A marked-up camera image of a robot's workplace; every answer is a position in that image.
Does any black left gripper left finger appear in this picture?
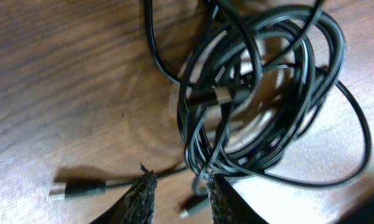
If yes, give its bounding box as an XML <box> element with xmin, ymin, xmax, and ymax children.
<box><xmin>91</xmin><ymin>164</ymin><xmax>157</xmax><ymax>224</ymax></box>

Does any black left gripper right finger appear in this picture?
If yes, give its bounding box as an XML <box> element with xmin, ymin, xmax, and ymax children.
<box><xmin>207</xmin><ymin>174</ymin><xmax>268</xmax><ymax>224</ymax></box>

